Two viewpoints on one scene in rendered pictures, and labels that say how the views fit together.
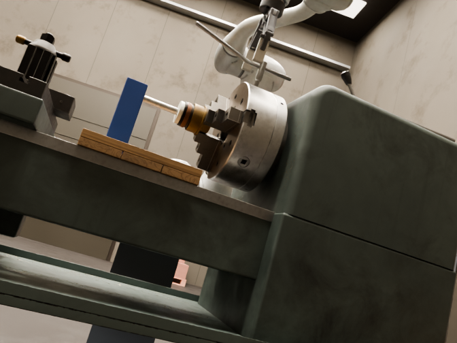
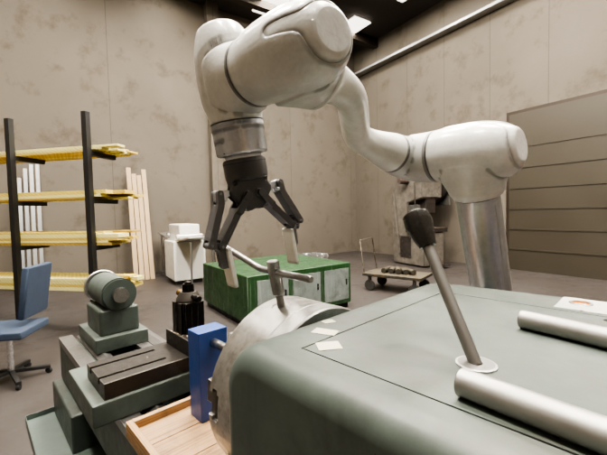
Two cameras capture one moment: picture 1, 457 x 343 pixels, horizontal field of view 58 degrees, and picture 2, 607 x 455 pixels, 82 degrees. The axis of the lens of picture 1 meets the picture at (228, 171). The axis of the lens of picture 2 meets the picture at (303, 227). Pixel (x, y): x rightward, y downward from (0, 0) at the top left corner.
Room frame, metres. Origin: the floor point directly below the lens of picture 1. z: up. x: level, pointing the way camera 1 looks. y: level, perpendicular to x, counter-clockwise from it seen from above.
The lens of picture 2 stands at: (0.96, -0.58, 1.40)
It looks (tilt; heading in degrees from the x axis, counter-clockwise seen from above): 3 degrees down; 63
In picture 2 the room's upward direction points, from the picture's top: 1 degrees counter-clockwise
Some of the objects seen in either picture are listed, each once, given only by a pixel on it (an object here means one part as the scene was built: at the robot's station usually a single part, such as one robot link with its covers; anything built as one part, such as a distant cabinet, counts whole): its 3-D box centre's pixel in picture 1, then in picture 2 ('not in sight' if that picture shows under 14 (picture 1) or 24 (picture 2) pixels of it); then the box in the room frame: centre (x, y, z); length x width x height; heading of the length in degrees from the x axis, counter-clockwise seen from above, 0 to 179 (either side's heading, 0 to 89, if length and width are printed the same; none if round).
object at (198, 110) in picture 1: (195, 118); not in sight; (1.18, 0.14, 1.08); 0.09 x 0.09 x 0.09; 17
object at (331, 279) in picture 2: not in sight; (275, 284); (2.87, 4.20, 0.33); 1.66 x 1.54 x 0.65; 9
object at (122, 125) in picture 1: (123, 120); (209, 370); (1.12, 0.32, 1.00); 0.08 x 0.06 x 0.23; 17
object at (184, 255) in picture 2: not in sight; (184, 252); (1.99, 7.08, 0.60); 2.56 x 0.65 x 1.21; 97
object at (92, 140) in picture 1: (134, 166); (224, 423); (1.14, 0.26, 0.89); 0.36 x 0.30 x 0.04; 17
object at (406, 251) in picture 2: not in sight; (422, 207); (7.55, 5.85, 1.44); 1.51 x 1.30 x 2.88; 97
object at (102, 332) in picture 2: not in sight; (111, 306); (0.87, 1.14, 1.01); 0.30 x 0.20 x 0.29; 107
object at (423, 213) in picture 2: (345, 78); (420, 228); (1.25, -0.29, 1.38); 0.04 x 0.03 x 0.05; 107
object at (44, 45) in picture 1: (43, 48); (188, 295); (1.12, 0.61, 1.14); 0.08 x 0.08 x 0.03
